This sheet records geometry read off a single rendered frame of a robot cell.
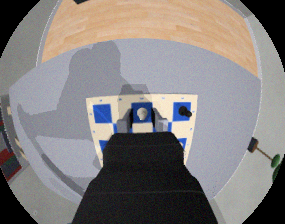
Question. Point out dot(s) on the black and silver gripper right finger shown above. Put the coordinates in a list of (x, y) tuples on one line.
[(159, 123)]

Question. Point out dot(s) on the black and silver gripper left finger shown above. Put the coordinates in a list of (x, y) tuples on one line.
[(127, 120)]

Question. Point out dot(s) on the black pawn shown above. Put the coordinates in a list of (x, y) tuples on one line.
[(183, 111)]

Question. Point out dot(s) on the blue and cream chessboard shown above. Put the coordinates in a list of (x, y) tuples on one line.
[(103, 112)]

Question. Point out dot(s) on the white pawn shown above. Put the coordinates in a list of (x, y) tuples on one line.
[(142, 113)]

